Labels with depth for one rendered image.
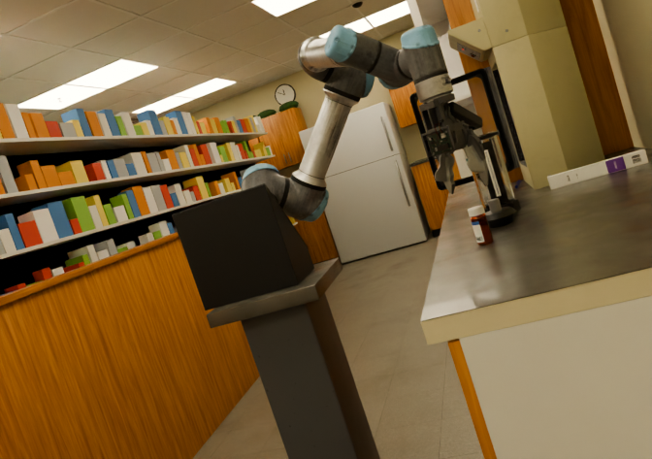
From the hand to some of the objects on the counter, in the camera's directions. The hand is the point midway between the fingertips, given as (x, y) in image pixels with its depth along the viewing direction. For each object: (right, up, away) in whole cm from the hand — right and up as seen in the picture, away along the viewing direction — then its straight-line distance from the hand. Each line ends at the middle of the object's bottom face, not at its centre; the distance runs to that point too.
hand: (469, 184), depth 121 cm
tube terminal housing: (+51, +7, +66) cm, 84 cm away
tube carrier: (+17, -5, +31) cm, 36 cm away
